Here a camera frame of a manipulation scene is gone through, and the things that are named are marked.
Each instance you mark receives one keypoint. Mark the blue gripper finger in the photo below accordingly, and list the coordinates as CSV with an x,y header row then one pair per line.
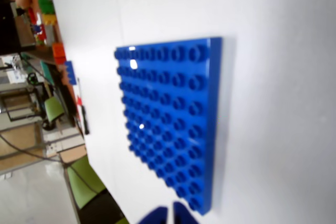
x,y
181,214
157,217

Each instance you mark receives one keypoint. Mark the person's hand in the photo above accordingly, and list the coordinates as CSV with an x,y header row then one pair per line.
x,y
24,1

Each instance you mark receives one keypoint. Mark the large green office chair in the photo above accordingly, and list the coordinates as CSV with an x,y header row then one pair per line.
x,y
82,179

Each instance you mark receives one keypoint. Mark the blue 8x8 stud baseplate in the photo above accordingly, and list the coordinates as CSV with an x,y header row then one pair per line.
x,y
168,119

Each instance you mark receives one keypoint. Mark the small green office chair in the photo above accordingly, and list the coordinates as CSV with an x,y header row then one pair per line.
x,y
53,110

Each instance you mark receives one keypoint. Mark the blue spare toy brick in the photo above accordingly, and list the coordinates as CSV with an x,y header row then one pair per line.
x,y
69,73

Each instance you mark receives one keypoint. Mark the orange spare toy brick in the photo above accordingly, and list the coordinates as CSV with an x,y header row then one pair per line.
x,y
58,53

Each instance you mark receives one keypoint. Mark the yellow spare toy brick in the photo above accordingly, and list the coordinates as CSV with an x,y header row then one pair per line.
x,y
50,19

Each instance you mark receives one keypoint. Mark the green spare toy brick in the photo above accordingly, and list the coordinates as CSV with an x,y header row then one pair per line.
x,y
46,4

